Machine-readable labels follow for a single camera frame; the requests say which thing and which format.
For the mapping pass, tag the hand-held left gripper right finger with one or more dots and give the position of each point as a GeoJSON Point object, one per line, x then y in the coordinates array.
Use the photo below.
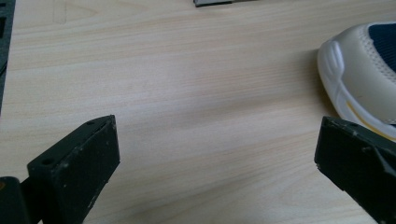
{"type": "Point", "coordinates": [358, 161]}

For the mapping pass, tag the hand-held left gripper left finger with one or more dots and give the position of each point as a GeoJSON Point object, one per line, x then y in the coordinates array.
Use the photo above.
{"type": "Point", "coordinates": [77, 174]}

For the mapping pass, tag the white and navy sneaker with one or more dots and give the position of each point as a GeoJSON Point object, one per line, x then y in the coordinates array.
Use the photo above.
{"type": "Point", "coordinates": [358, 77]}

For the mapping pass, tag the metal shoe rack grey shelves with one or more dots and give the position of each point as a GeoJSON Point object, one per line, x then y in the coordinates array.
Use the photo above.
{"type": "Point", "coordinates": [214, 2]}

